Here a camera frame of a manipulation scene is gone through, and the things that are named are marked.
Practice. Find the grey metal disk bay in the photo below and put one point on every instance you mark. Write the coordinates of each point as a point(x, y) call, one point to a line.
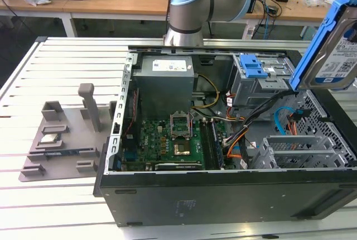
point(251, 92)

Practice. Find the grey parts rack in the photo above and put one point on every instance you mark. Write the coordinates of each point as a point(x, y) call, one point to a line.
point(69, 128)

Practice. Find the installed RAM stick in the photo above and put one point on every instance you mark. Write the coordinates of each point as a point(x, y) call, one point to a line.
point(217, 145)

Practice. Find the black case fan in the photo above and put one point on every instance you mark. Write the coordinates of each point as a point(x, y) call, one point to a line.
point(129, 128)

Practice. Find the black graphics card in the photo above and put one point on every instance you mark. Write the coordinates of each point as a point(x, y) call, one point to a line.
point(178, 166)

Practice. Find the grey perforated disk bay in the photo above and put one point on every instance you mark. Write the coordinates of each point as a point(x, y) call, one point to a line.
point(295, 153)

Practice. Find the hard disk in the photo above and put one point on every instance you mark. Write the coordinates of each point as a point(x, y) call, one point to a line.
point(334, 55)

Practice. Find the black open PC case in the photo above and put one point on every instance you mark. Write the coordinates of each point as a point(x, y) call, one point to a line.
point(223, 198)

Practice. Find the silver CPU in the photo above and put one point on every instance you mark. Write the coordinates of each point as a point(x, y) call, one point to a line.
point(48, 139)

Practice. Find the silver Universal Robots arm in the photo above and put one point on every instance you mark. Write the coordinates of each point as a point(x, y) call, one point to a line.
point(189, 14)

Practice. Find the thin metal locking lever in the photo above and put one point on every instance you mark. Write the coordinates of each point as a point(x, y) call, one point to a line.
point(191, 124)

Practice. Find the black RAM slot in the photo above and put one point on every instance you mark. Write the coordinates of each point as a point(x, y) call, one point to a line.
point(206, 145)

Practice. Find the green motherboard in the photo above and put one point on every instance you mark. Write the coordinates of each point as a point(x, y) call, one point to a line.
point(156, 139)

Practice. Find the CPU socket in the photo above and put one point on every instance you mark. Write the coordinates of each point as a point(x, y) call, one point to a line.
point(182, 149)

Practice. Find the white power strip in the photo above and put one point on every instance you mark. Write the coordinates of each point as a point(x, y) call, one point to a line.
point(249, 33)

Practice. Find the wooden desk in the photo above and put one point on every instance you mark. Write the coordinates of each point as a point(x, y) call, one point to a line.
point(92, 2)
point(301, 11)

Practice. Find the grey power supply unit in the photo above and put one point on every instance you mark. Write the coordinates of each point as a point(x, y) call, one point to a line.
point(164, 89)

